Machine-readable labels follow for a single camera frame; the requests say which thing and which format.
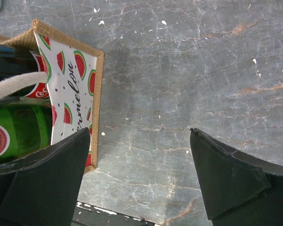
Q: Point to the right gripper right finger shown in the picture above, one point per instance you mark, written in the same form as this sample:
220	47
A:
238	189

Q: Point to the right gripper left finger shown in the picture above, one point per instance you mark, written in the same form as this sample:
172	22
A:
41	189

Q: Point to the green glass bottle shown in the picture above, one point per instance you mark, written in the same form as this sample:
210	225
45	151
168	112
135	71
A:
24	129

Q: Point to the watermelon print canvas bag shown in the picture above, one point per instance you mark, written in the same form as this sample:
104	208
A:
73	75

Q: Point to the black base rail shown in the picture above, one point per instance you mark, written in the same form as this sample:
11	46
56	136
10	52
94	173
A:
89	215

